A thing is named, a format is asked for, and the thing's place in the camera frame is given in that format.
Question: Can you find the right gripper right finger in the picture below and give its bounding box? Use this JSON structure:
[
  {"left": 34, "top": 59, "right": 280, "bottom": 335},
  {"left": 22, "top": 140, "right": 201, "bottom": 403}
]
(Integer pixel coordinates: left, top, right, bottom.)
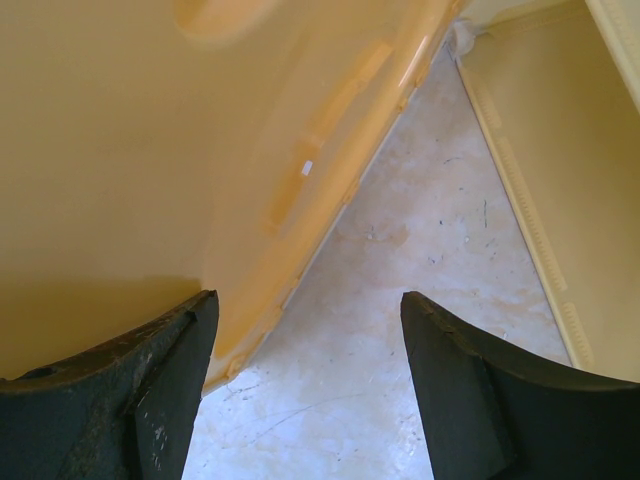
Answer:
[{"left": 401, "top": 291, "right": 639, "bottom": 479}]

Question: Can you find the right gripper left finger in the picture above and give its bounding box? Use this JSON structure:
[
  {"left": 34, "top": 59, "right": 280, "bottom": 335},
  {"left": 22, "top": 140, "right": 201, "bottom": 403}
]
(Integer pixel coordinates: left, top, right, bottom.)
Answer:
[{"left": 1, "top": 290, "right": 219, "bottom": 479}]

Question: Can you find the yellow cabinet door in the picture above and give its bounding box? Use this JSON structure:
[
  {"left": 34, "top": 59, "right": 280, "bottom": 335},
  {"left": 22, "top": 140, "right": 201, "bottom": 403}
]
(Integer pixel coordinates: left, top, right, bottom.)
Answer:
[{"left": 1, "top": 1, "right": 462, "bottom": 389}]

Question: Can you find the yellow shoe cabinet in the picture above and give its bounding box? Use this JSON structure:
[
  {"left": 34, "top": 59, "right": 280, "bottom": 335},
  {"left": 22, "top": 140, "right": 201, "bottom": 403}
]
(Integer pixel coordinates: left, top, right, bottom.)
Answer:
[{"left": 449, "top": 1, "right": 639, "bottom": 380}]

